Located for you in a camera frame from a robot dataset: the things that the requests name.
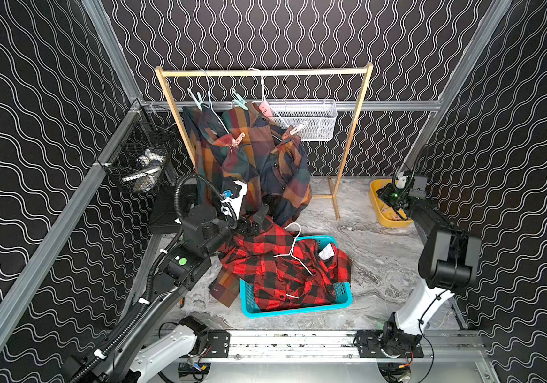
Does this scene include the white wire hanger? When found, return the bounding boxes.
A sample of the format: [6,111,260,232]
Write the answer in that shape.
[273,222,314,276]

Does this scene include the red black plaid shirt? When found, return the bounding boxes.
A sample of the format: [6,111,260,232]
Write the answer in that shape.
[209,217,352,312]

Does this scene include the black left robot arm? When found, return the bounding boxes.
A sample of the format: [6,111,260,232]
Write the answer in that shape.
[61,173,270,382]

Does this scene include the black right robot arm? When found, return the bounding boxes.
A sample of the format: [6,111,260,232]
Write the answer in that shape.
[370,164,482,357]

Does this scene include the pink clothespin on hanger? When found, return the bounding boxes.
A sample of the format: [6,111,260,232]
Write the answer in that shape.
[258,101,273,118]

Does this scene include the white hanger left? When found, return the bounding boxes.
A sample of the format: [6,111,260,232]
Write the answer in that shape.
[198,69,230,134]

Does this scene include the white hanger middle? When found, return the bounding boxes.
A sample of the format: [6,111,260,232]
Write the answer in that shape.
[248,67,289,129]

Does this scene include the multicolour plaid shirt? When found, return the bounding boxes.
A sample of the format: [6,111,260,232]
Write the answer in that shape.
[181,101,313,308]

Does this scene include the pink clothespin on shirt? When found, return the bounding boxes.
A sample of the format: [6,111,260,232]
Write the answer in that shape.
[231,132,246,148]

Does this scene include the white clothespin on shirt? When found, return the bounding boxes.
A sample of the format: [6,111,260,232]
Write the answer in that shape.
[289,121,308,136]

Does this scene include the teal plastic basket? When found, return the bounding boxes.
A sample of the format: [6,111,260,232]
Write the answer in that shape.
[238,236,353,319]

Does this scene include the green clothespin middle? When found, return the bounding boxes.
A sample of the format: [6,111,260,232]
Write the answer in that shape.
[230,88,249,111]

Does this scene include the green clothespin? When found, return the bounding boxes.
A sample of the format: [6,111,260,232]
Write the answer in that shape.
[186,88,205,111]
[230,88,249,111]

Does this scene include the green clothespin left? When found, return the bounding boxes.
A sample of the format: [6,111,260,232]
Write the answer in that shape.
[186,88,205,111]

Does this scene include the yellow plastic tray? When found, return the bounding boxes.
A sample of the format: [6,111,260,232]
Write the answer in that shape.
[369,179,413,228]

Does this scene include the wooden clothes rack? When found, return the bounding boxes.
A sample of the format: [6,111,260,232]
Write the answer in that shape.
[155,62,374,220]

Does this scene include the white wire mesh basket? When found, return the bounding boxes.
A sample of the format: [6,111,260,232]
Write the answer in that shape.
[269,99,338,142]

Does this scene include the black wire wall basket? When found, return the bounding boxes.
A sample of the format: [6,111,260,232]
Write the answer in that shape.
[101,103,192,198]

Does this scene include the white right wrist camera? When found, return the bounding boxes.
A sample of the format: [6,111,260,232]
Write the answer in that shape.
[394,172,411,189]

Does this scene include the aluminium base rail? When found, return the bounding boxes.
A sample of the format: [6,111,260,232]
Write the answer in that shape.
[157,328,490,362]

